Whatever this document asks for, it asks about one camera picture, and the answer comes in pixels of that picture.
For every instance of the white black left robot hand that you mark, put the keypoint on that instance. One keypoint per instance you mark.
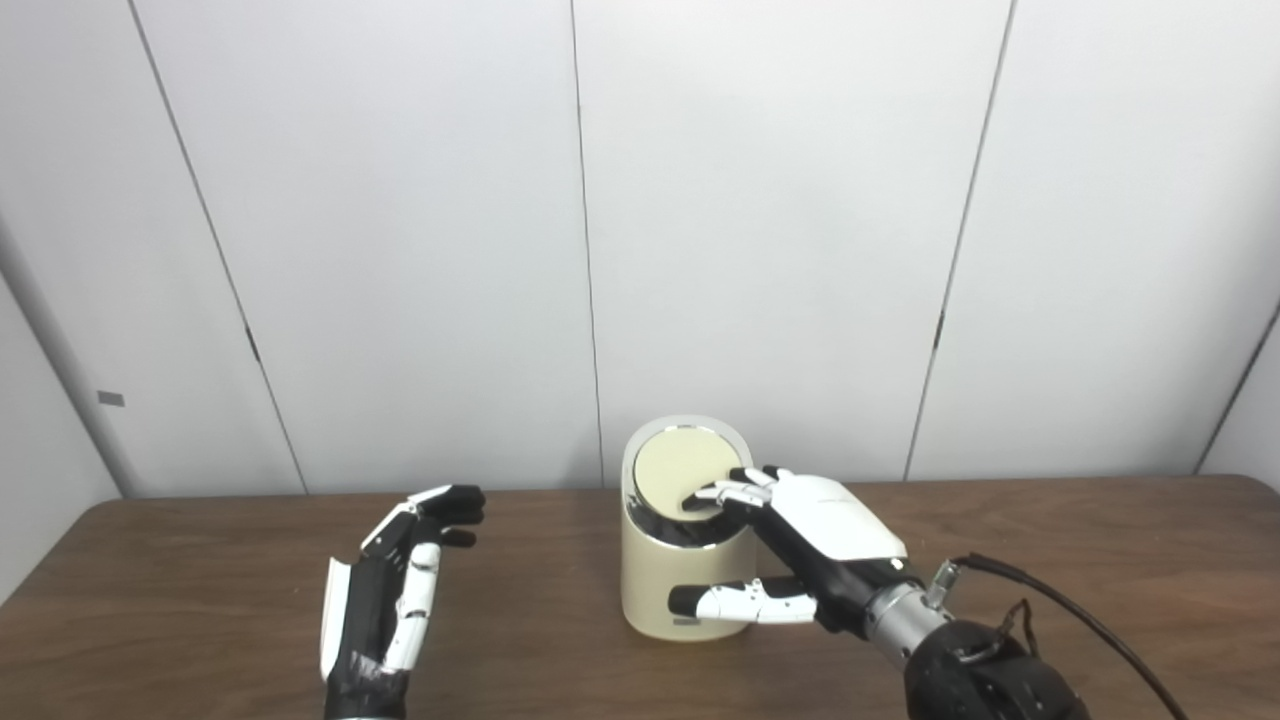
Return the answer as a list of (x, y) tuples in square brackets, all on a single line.
[(365, 610)]

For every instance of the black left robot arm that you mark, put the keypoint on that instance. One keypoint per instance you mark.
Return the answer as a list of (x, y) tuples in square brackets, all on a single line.
[(365, 700)]

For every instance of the small gray wall tag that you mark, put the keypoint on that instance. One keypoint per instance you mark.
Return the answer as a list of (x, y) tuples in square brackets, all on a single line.
[(111, 398)]

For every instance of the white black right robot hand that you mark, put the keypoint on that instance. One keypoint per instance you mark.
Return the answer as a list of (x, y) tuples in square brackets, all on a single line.
[(835, 520)]

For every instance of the round cream bin lid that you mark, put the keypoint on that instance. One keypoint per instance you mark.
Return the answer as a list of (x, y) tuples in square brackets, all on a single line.
[(675, 465)]

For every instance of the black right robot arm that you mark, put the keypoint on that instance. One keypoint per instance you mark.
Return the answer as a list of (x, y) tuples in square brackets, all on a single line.
[(980, 680)]

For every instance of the cream-colored desktop bin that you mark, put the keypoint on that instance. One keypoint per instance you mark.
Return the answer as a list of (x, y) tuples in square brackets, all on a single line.
[(680, 570)]

